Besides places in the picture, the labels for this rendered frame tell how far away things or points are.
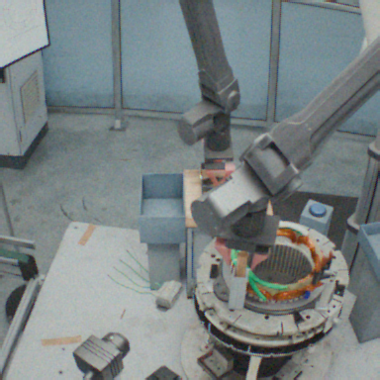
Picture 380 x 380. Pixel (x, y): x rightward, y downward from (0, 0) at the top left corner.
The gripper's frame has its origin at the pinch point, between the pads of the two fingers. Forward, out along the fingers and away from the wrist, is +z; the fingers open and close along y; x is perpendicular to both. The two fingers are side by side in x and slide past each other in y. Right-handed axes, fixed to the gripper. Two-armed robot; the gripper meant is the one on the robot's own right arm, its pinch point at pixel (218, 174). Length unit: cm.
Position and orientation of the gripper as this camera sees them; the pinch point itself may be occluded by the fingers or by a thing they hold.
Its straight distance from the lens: 131.6
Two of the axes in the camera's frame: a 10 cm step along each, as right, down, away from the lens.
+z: 0.3, 7.4, 6.7
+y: 0.3, 6.7, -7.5
